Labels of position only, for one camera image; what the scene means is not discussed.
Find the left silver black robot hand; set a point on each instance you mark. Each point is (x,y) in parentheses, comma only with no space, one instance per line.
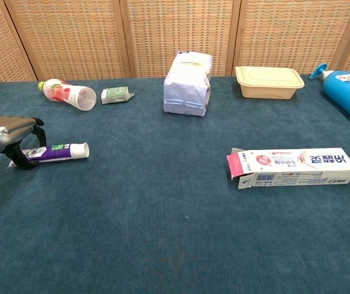
(9,128)

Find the purple toothpaste tube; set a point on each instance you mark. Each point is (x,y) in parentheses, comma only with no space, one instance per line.
(58,151)

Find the white pink toothpaste box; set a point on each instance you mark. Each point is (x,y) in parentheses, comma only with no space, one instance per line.
(300,165)

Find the plastic bottle pink label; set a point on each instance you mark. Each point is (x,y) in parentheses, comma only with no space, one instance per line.
(65,92)

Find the small green carton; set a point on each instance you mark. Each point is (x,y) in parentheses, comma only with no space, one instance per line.
(113,94)

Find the woven bamboo folding screen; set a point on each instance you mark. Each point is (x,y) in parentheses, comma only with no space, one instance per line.
(71,36)

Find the teal table mat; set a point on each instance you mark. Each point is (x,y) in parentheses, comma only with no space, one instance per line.
(162,214)

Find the white paper bag package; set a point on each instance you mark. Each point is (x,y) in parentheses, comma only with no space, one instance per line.
(184,88)

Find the beige lidded food container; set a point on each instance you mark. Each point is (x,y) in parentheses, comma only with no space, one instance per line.
(266,82)

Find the blue pump lotion bottle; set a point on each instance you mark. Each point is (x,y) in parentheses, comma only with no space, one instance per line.
(349,88)

